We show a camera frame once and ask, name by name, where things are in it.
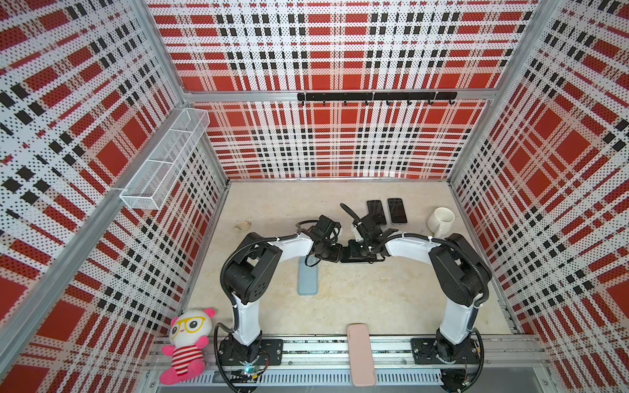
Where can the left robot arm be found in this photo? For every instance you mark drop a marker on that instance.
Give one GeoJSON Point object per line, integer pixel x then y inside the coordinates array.
{"type": "Point", "coordinates": [247, 273]}

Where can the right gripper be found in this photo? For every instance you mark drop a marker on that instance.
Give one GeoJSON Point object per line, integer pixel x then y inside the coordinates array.
{"type": "Point", "coordinates": [354, 245]}

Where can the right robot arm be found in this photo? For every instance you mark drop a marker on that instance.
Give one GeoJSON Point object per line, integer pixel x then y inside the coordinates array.
{"type": "Point", "coordinates": [462, 275]}

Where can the pink plush toy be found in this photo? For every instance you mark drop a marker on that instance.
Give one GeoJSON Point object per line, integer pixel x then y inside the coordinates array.
{"type": "Point", "coordinates": [188, 336]}

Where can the purple black phone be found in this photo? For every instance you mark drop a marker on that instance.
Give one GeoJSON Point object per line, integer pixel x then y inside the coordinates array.
{"type": "Point", "coordinates": [397, 210]}

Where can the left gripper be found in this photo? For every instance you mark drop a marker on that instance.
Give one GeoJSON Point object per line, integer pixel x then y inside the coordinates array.
{"type": "Point", "coordinates": [335, 256]}

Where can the pink phone on rail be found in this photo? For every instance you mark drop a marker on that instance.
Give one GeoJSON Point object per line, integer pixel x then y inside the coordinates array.
{"type": "Point", "coordinates": [360, 353]}

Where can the white wire basket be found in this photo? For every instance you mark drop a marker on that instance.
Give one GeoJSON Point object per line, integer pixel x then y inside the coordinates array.
{"type": "Point", "coordinates": [152, 184]}

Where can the white mug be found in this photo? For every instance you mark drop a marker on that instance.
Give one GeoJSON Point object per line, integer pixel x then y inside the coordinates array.
{"type": "Point", "coordinates": [440, 221]}

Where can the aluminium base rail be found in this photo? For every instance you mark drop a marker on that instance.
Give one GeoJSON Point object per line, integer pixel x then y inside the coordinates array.
{"type": "Point", "coordinates": [502, 362]}

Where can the black hook rail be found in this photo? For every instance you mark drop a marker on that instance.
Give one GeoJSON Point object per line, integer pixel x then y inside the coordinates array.
{"type": "Point", "coordinates": [428, 97]}

